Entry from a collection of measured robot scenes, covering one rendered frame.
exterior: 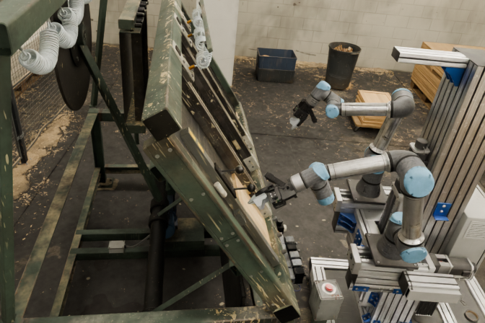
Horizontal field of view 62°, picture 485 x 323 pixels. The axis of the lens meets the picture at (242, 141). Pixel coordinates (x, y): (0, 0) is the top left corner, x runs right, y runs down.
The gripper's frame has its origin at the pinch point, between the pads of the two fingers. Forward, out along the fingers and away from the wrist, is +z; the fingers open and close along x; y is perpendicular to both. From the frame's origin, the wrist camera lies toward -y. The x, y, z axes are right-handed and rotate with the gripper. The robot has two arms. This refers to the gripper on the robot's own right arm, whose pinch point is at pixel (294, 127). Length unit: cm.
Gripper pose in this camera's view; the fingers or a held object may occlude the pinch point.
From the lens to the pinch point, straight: 262.1
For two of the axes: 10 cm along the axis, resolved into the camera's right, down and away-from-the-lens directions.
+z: -5.4, 7.1, 4.5
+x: -0.2, 5.2, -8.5
